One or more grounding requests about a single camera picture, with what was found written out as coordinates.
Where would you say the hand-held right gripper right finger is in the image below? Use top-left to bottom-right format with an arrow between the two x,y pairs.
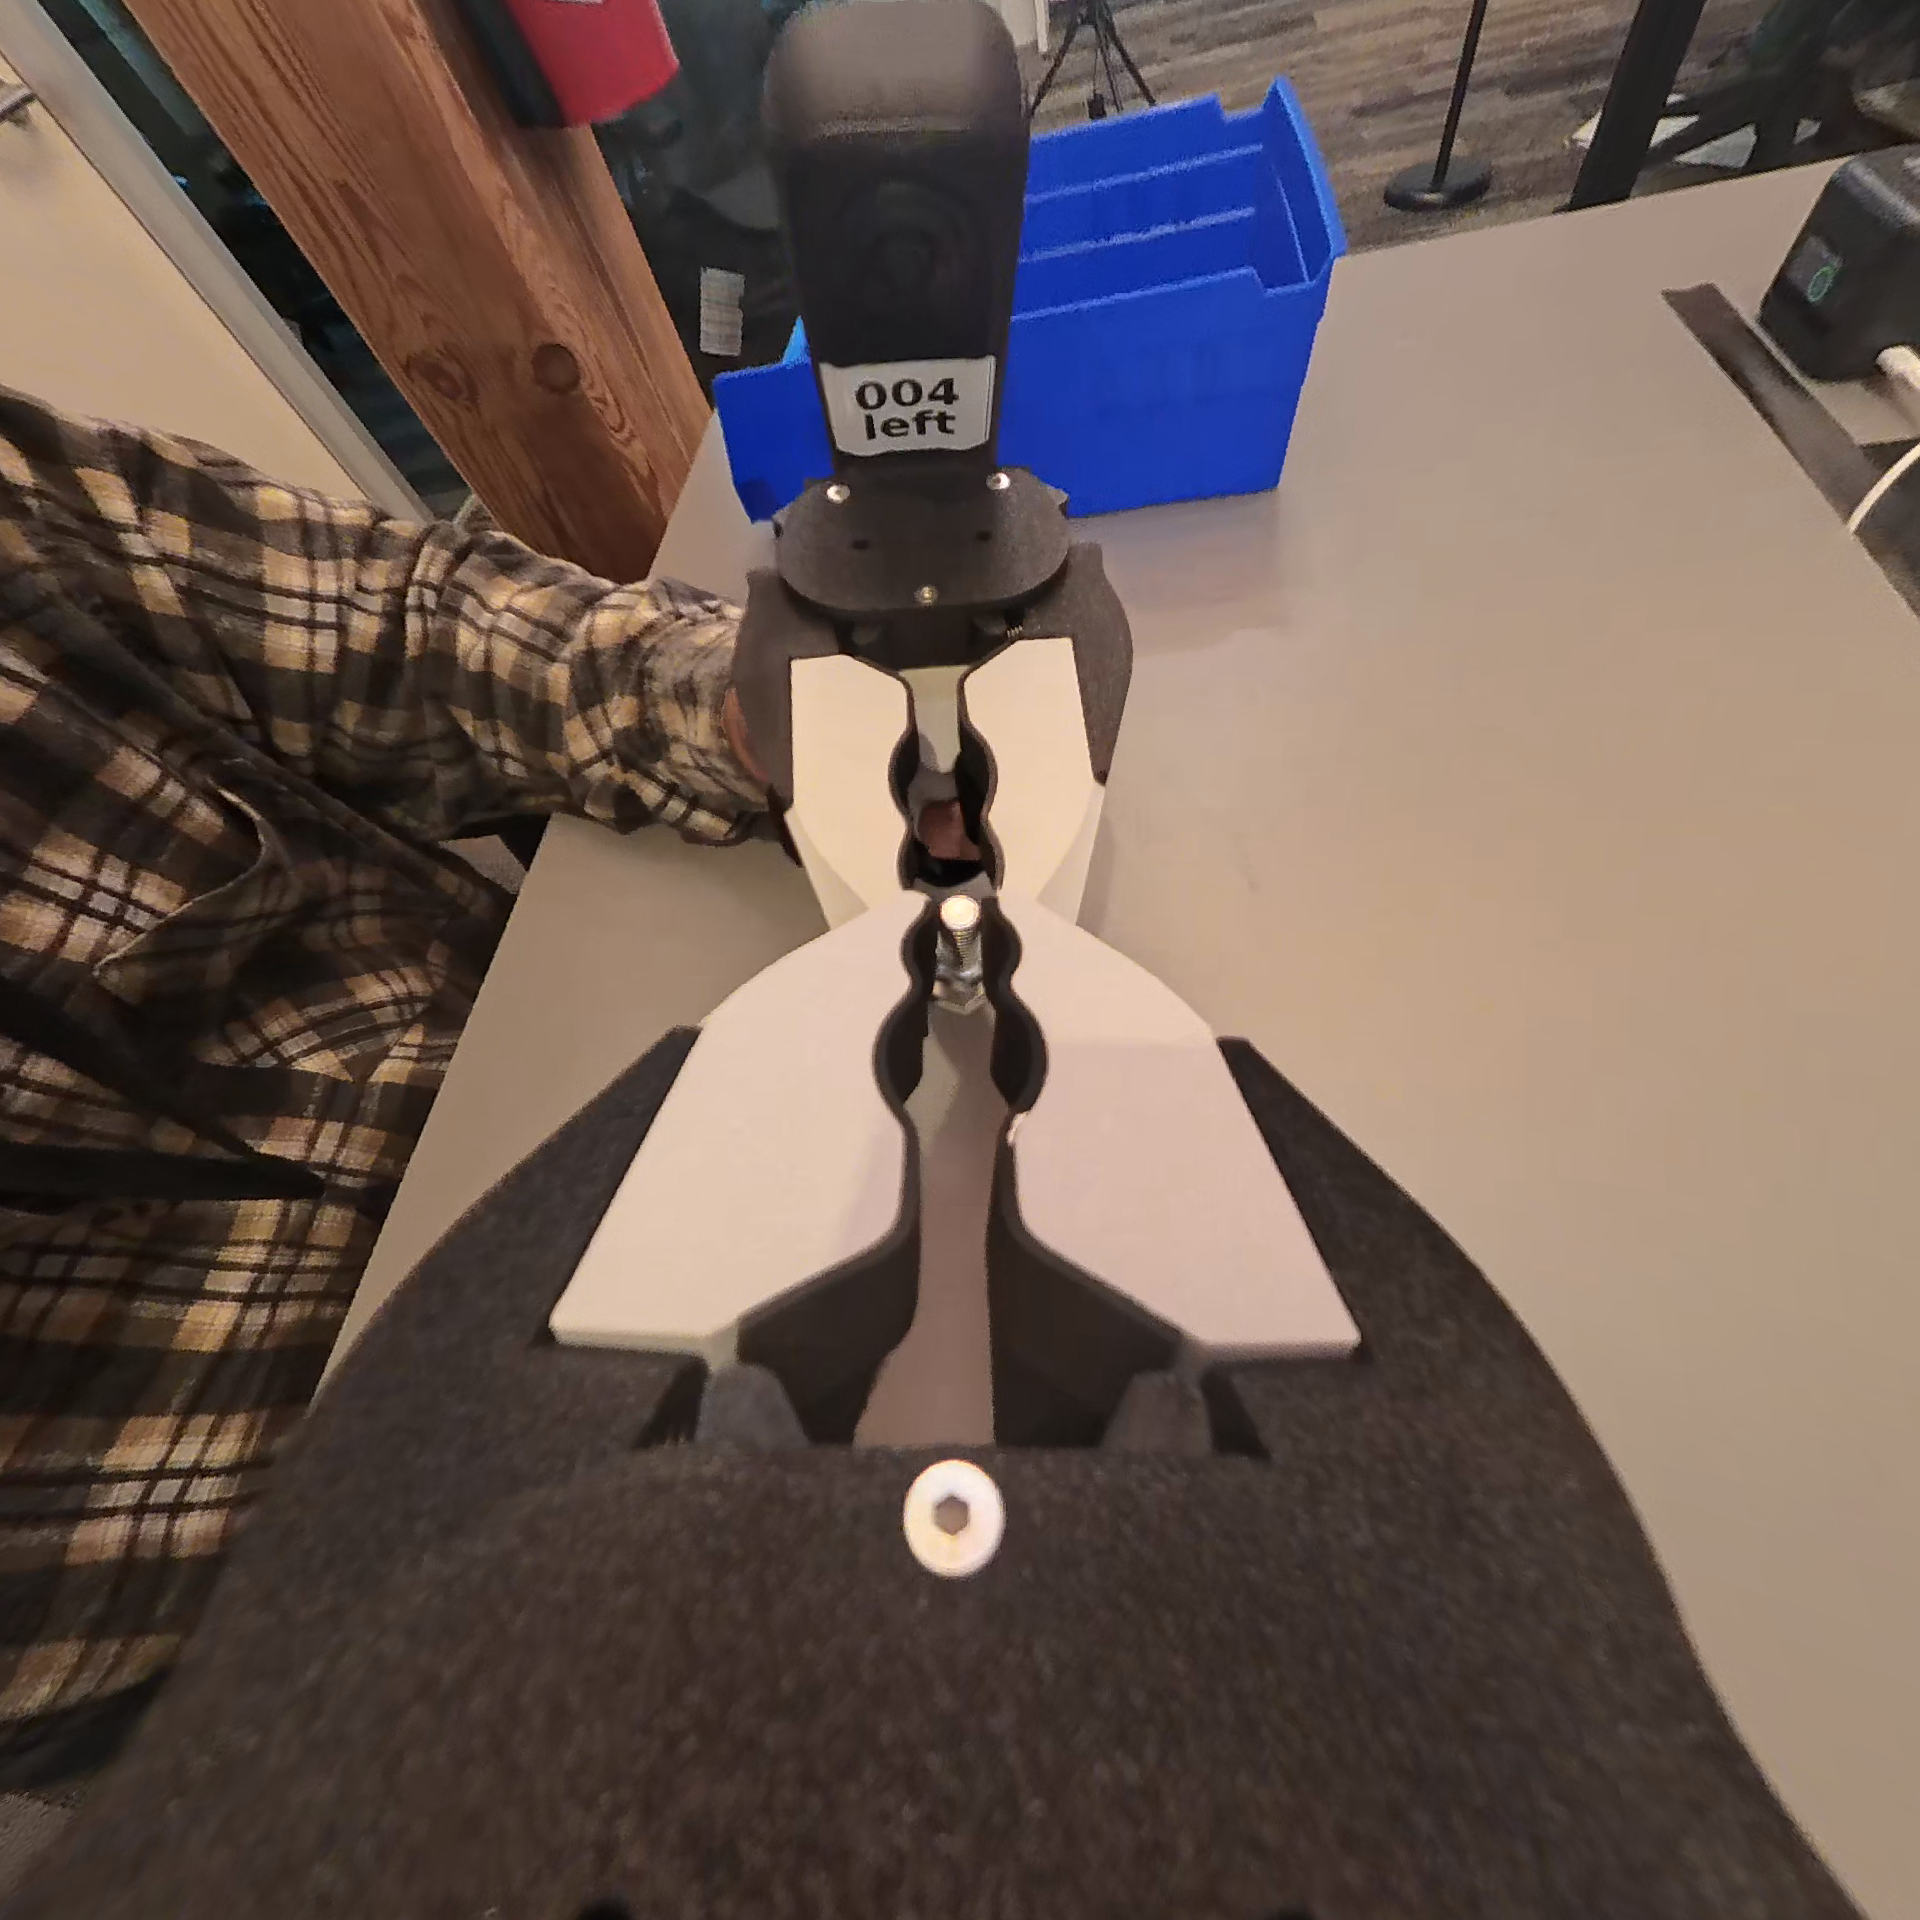
983,896 -> 1365,1361

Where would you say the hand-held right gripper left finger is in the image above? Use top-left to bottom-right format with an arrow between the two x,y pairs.
551,896 -> 922,1359

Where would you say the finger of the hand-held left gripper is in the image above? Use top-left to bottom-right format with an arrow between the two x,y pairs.
959,638 -> 1112,921
776,652 -> 934,927

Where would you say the silver steel bolt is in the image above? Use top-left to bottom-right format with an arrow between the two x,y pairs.
929,892 -> 993,1023

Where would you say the person's left forearm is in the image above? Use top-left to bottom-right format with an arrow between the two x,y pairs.
286,496 -> 783,847

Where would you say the person's left hand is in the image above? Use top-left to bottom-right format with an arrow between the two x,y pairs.
720,681 -> 781,804

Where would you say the black tripod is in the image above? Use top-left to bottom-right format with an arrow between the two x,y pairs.
1025,0 -> 1159,121

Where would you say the blue plastic bin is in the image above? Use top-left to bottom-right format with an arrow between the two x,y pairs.
712,76 -> 1338,521

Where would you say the black stand with round base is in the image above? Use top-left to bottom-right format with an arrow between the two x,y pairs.
1382,0 -> 1500,212

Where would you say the person's plaid shirt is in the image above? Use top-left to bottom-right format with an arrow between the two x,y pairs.
0,382 -> 528,1790

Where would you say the black strip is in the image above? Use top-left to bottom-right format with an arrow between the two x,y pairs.
1662,286 -> 1920,619

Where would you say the black device with green light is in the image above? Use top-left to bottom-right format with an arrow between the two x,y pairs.
1757,150 -> 1920,385

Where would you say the red wall-mounted box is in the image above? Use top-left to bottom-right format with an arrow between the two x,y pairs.
502,0 -> 681,129

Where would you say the wooden post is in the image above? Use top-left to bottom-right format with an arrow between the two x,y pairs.
119,0 -> 716,583

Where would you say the black slanted frame leg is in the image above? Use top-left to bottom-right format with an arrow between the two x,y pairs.
1568,0 -> 1920,212

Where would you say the white cable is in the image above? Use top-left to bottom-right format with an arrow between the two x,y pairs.
1846,345 -> 1920,537

